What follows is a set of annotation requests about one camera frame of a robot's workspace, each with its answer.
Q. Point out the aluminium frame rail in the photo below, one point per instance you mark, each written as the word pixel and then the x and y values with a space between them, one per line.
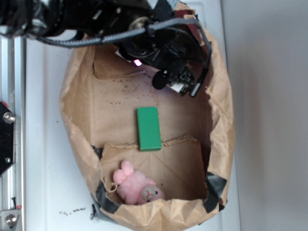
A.
pixel 12 93

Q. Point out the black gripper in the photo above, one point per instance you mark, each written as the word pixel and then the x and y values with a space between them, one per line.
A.
pixel 175 50

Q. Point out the brown paper bag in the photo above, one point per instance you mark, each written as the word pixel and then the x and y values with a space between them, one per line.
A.
pixel 100 96

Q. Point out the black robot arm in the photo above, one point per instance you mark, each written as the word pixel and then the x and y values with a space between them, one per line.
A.
pixel 150 32

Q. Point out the black mounting plate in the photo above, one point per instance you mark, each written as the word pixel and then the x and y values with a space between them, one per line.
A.
pixel 7 138

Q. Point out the silver corner bracket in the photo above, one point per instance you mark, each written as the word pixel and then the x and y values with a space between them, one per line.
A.
pixel 10 220

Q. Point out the black foam microphone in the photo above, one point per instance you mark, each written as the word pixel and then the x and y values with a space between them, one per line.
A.
pixel 160 79

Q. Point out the pink plush toy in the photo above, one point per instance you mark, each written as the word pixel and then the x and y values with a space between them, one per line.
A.
pixel 134 187

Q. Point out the green rectangular block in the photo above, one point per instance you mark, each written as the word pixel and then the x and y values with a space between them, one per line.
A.
pixel 148 129

